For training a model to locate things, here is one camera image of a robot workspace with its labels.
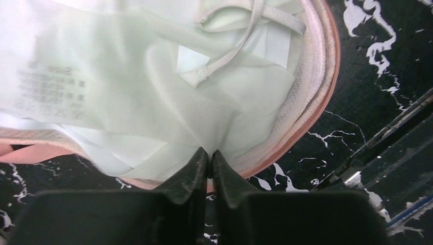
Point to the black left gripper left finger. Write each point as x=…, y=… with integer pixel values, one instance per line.
x=172, y=213

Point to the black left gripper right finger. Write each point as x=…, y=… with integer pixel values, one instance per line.
x=247, y=215

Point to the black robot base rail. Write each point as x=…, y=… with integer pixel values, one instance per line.
x=394, y=169

